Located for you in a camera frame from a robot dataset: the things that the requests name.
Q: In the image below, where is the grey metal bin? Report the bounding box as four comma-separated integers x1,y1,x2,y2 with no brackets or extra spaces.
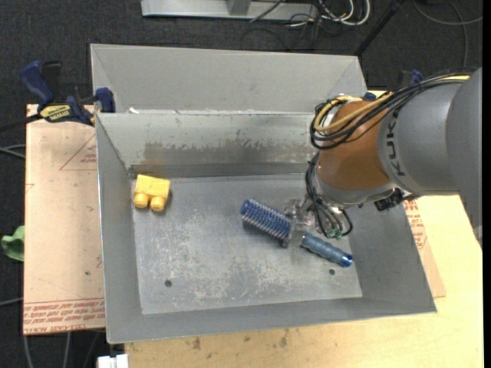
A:
90,43,438,345

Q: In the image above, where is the black cylinder on white bracket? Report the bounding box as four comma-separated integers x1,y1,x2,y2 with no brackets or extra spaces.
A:
373,188,406,212

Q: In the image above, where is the yellow toy building block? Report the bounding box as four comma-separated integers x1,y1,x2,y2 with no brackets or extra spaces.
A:
132,173,172,212

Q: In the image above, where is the brown cardboard board, red print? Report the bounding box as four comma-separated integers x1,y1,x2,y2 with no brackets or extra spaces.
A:
22,103,448,337

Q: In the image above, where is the blue round hairbrush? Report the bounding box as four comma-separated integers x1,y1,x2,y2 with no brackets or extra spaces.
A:
239,198,354,270

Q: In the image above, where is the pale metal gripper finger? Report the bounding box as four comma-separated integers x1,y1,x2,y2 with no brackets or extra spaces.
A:
282,198,308,222
287,225,308,250

